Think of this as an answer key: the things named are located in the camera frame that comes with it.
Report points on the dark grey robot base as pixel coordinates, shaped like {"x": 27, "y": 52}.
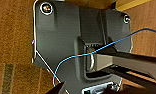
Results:
{"x": 57, "y": 36}

